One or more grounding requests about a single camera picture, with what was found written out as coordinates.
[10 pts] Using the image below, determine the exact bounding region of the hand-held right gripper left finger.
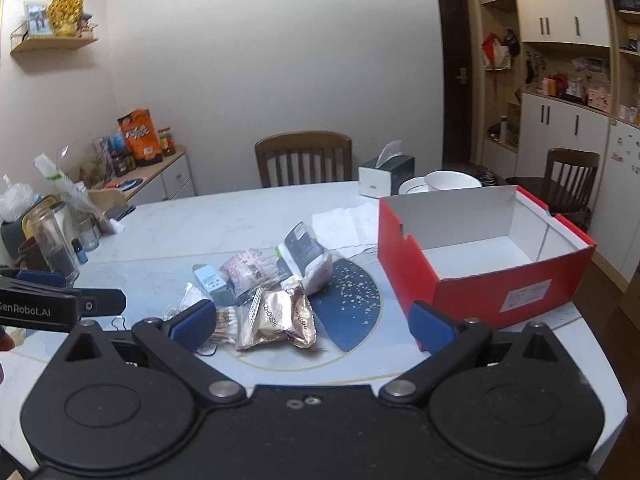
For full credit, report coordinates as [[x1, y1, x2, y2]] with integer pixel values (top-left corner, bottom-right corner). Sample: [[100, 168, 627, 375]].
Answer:
[[47, 300, 248, 406]]

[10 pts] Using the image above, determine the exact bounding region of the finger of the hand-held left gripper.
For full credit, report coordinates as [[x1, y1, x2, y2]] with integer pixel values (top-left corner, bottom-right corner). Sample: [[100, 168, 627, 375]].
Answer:
[[76, 288, 127, 319], [0, 266, 69, 289]]

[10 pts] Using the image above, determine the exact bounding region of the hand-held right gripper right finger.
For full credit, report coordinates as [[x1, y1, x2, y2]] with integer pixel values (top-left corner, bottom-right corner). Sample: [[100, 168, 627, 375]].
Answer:
[[379, 301, 576, 406]]

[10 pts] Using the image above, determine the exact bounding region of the cotton swab bag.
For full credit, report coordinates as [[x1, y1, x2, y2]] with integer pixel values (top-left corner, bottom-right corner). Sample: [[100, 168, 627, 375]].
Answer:
[[202, 305, 253, 347], [164, 282, 207, 322]]

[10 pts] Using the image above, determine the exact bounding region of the light blue small carton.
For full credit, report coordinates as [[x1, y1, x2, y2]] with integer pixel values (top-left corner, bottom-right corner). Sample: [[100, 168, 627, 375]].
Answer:
[[192, 263, 236, 307]]

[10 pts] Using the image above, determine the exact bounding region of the gold foil snack packet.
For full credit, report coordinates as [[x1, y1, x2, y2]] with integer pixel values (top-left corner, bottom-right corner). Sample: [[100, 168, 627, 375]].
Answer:
[[235, 286, 297, 352]]

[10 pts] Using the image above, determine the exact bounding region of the red cardboard box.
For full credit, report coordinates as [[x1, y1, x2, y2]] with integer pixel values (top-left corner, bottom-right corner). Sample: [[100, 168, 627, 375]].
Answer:
[[377, 185, 598, 353]]

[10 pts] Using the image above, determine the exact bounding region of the pink printed packet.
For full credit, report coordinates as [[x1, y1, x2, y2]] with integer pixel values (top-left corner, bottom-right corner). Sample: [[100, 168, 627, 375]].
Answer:
[[220, 248, 281, 306]]

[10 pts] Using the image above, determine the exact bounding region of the navy and white packet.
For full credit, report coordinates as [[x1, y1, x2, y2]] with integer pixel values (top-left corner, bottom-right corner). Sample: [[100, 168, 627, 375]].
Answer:
[[276, 222, 333, 296]]

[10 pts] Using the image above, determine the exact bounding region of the clear glass jar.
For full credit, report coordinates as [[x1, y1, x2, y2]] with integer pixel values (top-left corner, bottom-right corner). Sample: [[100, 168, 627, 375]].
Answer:
[[22, 202, 81, 287]]

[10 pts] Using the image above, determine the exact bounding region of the small glass cup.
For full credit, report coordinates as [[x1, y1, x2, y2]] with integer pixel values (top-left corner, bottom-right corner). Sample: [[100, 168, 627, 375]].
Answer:
[[76, 215, 101, 252]]

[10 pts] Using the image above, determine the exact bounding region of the crumpled clear plastic bag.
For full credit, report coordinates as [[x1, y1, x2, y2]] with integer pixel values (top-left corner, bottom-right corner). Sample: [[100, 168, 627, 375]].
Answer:
[[0, 175, 37, 224]]

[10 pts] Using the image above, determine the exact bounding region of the white paper napkin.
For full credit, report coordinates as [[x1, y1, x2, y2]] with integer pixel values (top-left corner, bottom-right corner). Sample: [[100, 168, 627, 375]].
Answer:
[[312, 203, 382, 251]]

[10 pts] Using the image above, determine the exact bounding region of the white sideboard cabinet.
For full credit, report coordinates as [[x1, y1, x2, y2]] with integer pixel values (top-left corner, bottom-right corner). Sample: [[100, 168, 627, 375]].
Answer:
[[90, 145, 196, 207]]

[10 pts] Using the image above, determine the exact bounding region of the white bowl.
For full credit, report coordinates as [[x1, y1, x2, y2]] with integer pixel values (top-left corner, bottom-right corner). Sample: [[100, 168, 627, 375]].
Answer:
[[425, 170, 484, 192]]

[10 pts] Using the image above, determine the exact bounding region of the green and white tissue box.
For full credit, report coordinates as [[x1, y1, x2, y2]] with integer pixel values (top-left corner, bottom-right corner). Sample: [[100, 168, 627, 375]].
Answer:
[[358, 141, 416, 199]]

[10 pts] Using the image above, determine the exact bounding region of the orange snack bag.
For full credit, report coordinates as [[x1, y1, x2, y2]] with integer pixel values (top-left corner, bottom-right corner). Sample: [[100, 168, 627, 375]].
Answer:
[[117, 108, 165, 167]]

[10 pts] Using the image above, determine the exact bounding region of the wooden dining chair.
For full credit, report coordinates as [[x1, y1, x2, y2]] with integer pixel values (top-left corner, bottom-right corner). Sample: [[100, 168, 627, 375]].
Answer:
[[254, 131, 353, 189]]

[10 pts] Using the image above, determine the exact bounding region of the dark wooden chair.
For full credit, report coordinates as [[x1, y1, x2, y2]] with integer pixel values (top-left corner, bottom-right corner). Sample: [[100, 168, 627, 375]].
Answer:
[[506, 148, 601, 232]]

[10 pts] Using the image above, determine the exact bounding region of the white fridge with magnets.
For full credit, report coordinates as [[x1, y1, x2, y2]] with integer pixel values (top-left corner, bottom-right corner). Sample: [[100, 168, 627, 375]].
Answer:
[[597, 120, 640, 291]]

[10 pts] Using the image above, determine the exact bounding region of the dark wooden door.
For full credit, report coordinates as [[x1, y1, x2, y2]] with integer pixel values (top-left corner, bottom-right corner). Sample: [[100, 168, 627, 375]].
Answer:
[[435, 0, 484, 166]]

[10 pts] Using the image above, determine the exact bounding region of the gold ornament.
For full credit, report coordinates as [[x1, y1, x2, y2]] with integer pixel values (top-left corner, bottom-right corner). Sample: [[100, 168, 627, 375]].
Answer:
[[47, 0, 84, 37]]

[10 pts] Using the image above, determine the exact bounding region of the red and white bag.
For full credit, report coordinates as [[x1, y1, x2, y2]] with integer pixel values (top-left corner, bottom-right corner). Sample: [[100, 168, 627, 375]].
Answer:
[[481, 33, 512, 71]]

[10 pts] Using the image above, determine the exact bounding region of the wooden wall shelf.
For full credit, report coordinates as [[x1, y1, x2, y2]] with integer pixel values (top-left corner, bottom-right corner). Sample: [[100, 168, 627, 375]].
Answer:
[[10, 34, 99, 57]]

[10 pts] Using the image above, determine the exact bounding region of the small photo frame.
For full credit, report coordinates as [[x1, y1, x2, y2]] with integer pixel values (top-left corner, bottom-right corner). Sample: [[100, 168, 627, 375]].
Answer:
[[24, 2, 51, 37]]

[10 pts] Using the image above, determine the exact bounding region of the cream wall cabinet unit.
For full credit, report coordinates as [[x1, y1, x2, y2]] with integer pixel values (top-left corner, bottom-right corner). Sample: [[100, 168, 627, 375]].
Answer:
[[475, 0, 640, 291]]

